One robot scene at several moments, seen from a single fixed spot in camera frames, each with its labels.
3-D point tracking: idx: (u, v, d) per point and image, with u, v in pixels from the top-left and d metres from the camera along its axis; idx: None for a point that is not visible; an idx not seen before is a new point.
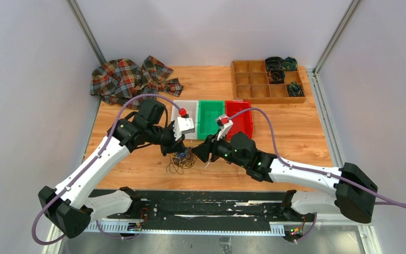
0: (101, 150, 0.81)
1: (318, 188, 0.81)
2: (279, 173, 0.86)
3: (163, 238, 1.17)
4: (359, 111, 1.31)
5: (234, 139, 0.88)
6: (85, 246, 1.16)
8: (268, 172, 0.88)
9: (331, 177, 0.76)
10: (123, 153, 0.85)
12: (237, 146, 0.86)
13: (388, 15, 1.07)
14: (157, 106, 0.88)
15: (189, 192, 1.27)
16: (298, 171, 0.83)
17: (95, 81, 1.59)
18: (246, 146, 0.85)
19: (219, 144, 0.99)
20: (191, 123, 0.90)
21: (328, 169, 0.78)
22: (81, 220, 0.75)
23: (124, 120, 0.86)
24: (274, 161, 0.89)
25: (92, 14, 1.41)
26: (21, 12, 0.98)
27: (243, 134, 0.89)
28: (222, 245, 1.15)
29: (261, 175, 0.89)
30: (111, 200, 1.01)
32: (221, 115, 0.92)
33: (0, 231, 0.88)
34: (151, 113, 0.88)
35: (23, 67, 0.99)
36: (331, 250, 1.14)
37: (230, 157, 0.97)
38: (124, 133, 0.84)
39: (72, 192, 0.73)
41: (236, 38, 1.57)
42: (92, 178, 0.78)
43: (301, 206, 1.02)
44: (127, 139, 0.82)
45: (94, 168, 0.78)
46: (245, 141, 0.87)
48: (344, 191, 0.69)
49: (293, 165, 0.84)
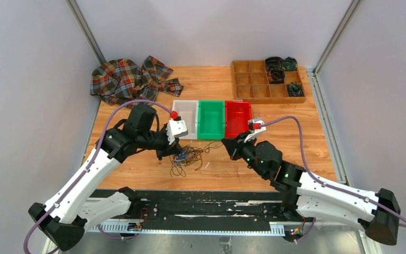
0: (89, 163, 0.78)
1: (349, 210, 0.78)
2: (310, 189, 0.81)
3: (163, 238, 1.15)
4: (359, 111, 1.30)
5: (259, 149, 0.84)
6: (85, 246, 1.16)
8: (296, 186, 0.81)
9: (369, 202, 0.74)
10: (113, 165, 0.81)
12: (265, 156, 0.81)
13: (388, 16, 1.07)
14: (146, 112, 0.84)
15: (189, 192, 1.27)
16: (332, 190, 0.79)
17: (95, 81, 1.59)
18: (274, 157, 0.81)
19: (245, 147, 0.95)
20: (183, 126, 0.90)
21: (365, 193, 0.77)
22: (73, 234, 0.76)
23: (112, 130, 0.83)
24: (303, 175, 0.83)
25: (93, 15, 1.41)
26: (21, 12, 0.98)
27: (270, 144, 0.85)
28: (222, 246, 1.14)
29: (286, 187, 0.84)
30: (107, 208, 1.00)
32: (255, 119, 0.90)
33: None
34: (140, 120, 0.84)
35: (24, 68, 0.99)
36: (331, 250, 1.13)
37: (251, 163, 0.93)
38: (113, 143, 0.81)
39: (61, 209, 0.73)
41: (236, 38, 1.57)
42: (82, 194, 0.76)
43: (310, 212, 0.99)
44: (116, 151, 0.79)
45: (83, 183, 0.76)
46: (273, 152, 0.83)
48: (383, 219, 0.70)
49: (326, 184, 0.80)
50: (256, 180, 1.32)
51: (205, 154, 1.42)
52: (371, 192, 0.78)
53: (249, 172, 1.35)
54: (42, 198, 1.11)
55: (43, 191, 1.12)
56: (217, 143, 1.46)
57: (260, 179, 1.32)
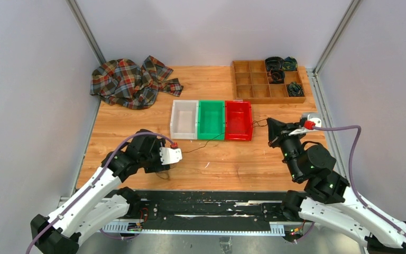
0: (95, 179, 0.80)
1: (376, 234, 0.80)
2: (351, 207, 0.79)
3: (163, 238, 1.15)
4: (359, 111, 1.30)
5: (313, 153, 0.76)
6: (85, 246, 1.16)
8: (340, 200, 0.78)
9: (402, 234, 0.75)
10: (114, 184, 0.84)
12: (317, 162, 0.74)
13: (388, 15, 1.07)
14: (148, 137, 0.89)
15: (189, 192, 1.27)
16: (371, 214, 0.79)
17: (95, 81, 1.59)
18: (327, 165, 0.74)
19: (289, 141, 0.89)
20: (181, 155, 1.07)
21: (398, 224, 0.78)
22: (70, 249, 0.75)
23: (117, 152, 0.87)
24: (347, 190, 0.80)
25: (93, 14, 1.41)
26: (21, 12, 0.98)
27: (326, 150, 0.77)
28: (222, 245, 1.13)
29: (324, 196, 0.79)
30: (103, 215, 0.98)
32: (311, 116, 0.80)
33: None
34: (144, 143, 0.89)
35: (23, 68, 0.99)
36: (331, 250, 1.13)
37: (288, 160, 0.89)
38: (118, 164, 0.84)
39: (64, 220, 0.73)
41: (236, 38, 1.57)
42: (85, 207, 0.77)
43: (313, 218, 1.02)
44: (120, 171, 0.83)
45: (88, 197, 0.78)
46: (326, 159, 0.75)
48: None
49: (369, 207, 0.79)
50: (256, 180, 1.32)
51: (205, 154, 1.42)
52: (404, 223, 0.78)
53: (249, 172, 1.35)
54: (42, 198, 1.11)
55: (43, 191, 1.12)
56: (217, 143, 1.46)
57: (260, 180, 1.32)
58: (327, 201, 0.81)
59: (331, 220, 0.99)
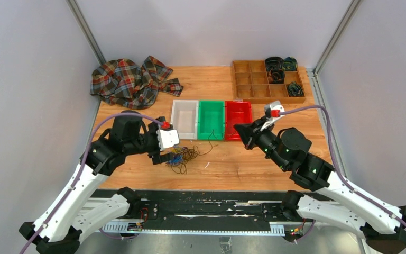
0: (74, 181, 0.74)
1: (365, 218, 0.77)
2: (337, 191, 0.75)
3: (163, 238, 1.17)
4: (359, 111, 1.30)
5: (287, 136, 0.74)
6: (85, 246, 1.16)
8: (324, 185, 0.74)
9: (394, 218, 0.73)
10: (100, 180, 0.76)
12: (290, 145, 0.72)
13: (388, 16, 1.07)
14: (130, 123, 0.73)
15: (189, 192, 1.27)
16: (359, 198, 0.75)
17: (95, 81, 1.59)
18: (302, 147, 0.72)
19: (263, 135, 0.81)
20: (176, 138, 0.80)
21: (390, 208, 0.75)
22: (65, 250, 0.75)
23: (97, 144, 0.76)
24: (332, 174, 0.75)
25: (92, 14, 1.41)
26: (21, 12, 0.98)
27: (298, 133, 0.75)
28: (222, 245, 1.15)
29: (308, 181, 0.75)
30: (102, 214, 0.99)
32: (273, 103, 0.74)
33: None
34: (126, 131, 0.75)
35: (23, 68, 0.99)
36: (331, 250, 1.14)
37: (270, 154, 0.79)
38: (98, 159, 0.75)
39: (49, 228, 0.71)
41: (236, 38, 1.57)
42: (70, 211, 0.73)
43: (311, 214, 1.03)
44: (101, 165, 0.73)
45: (70, 202, 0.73)
46: (301, 141, 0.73)
48: (404, 237, 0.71)
49: (356, 191, 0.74)
50: (256, 180, 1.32)
51: (205, 154, 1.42)
52: (395, 206, 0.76)
53: (249, 172, 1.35)
54: (42, 198, 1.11)
55: (43, 191, 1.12)
56: (217, 143, 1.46)
57: (260, 180, 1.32)
58: (313, 188, 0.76)
59: (328, 215, 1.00)
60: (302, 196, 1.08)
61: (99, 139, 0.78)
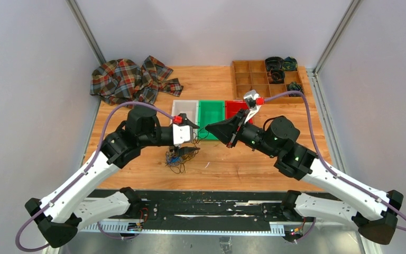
0: (88, 165, 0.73)
1: (353, 205, 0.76)
2: (320, 178, 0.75)
3: (163, 238, 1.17)
4: (359, 111, 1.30)
5: (276, 124, 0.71)
6: (86, 246, 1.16)
8: (307, 172, 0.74)
9: (380, 202, 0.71)
10: (111, 171, 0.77)
12: (279, 134, 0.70)
13: (388, 16, 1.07)
14: (142, 119, 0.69)
15: (189, 192, 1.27)
16: (343, 183, 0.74)
17: (95, 81, 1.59)
18: (290, 136, 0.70)
19: (246, 127, 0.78)
20: (186, 135, 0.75)
21: (376, 192, 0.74)
22: (65, 233, 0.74)
23: (114, 135, 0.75)
24: (315, 161, 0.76)
25: (93, 15, 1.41)
26: (21, 13, 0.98)
27: (287, 121, 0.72)
28: (222, 245, 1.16)
29: (292, 170, 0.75)
30: (104, 207, 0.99)
32: (252, 92, 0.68)
33: None
34: (139, 126, 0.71)
35: (23, 68, 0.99)
36: (331, 250, 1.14)
37: (257, 145, 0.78)
38: (113, 150, 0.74)
39: (54, 208, 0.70)
41: (236, 38, 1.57)
42: (76, 196, 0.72)
43: (307, 211, 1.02)
44: (115, 157, 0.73)
45: (79, 187, 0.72)
46: (289, 130, 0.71)
48: (391, 222, 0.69)
49: (339, 176, 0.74)
50: (256, 180, 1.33)
51: (205, 154, 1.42)
52: (383, 191, 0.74)
53: (249, 172, 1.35)
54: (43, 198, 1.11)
55: (43, 191, 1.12)
56: (217, 143, 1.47)
57: (260, 180, 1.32)
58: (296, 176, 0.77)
59: (321, 208, 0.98)
60: (300, 194, 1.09)
61: (118, 129, 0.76)
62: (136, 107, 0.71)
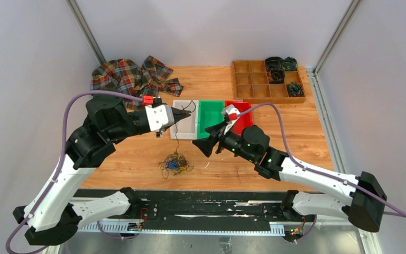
0: (56, 172, 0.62)
1: (331, 193, 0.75)
2: (289, 173, 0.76)
3: (163, 238, 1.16)
4: (359, 111, 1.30)
5: (248, 132, 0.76)
6: (85, 246, 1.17)
8: (278, 170, 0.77)
9: (348, 185, 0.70)
10: (85, 173, 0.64)
12: (251, 140, 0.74)
13: (388, 16, 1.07)
14: (103, 109, 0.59)
15: (189, 192, 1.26)
16: (312, 174, 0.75)
17: (95, 81, 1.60)
18: (261, 142, 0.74)
19: (227, 137, 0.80)
20: (164, 117, 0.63)
21: (344, 176, 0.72)
22: (61, 233, 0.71)
23: (77, 133, 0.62)
24: (286, 160, 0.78)
25: (93, 15, 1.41)
26: (21, 13, 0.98)
27: (258, 128, 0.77)
28: (222, 245, 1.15)
29: (269, 172, 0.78)
30: (103, 206, 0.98)
32: (229, 108, 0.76)
33: None
34: (102, 119, 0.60)
35: (23, 68, 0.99)
36: (331, 250, 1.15)
37: (237, 152, 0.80)
38: (80, 151, 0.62)
39: (35, 219, 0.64)
41: (236, 38, 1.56)
42: (55, 203, 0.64)
43: (304, 208, 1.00)
44: (80, 163, 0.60)
45: (53, 194, 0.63)
46: (260, 136, 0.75)
48: (360, 201, 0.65)
49: (307, 168, 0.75)
50: (256, 180, 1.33)
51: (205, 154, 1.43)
52: (352, 175, 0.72)
53: (249, 172, 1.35)
54: None
55: None
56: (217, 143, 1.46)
57: (260, 180, 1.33)
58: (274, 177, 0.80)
59: (315, 203, 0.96)
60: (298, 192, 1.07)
61: (83, 126, 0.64)
62: (96, 98, 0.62)
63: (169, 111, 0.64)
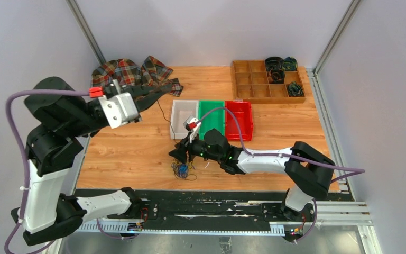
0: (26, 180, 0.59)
1: (279, 170, 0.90)
2: (245, 161, 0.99)
3: (163, 238, 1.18)
4: (359, 111, 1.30)
5: (209, 136, 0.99)
6: (85, 246, 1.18)
8: (236, 163, 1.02)
9: (283, 156, 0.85)
10: (55, 175, 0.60)
12: (211, 142, 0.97)
13: (388, 16, 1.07)
14: (43, 108, 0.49)
15: (189, 192, 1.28)
16: (259, 157, 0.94)
17: (95, 81, 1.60)
18: (219, 142, 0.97)
19: (194, 144, 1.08)
20: (121, 112, 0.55)
21: (281, 150, 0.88)
22: (63, 227, 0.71)
23: (35, 133, 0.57)
24: (241, 154, 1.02)
25: (93, 15, 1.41)
26: (21, 13, 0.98)
27: (216, 131, 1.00)
28: (222, 245, 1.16)
29: (233, 168, 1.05)
30: (108, 202, 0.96)
32: (188, 119, 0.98)
33: None
34: (50, 118, 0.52)
35: (23, 67, 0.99)
36: (331, 250, 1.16)
37: (205, 155, 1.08)
38: (38, 153, 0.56)
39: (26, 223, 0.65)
41: (236, 38, 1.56)
42: (39, 208, 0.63)
43: (291, 201, 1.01)
44: (42, 168, 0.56)
45: (32, 201, 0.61)
46: (218, 138, 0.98)
48: (293, 168, 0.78)
49: (254, 153, 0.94)
50: (256, 180, 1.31)
51: None
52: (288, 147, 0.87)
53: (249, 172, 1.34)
54: None
55: None
56: None
57: (260, 179, 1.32)
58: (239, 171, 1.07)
59: (294, 194, 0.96)
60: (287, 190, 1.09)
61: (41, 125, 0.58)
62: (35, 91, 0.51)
63: (127, 103, 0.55)
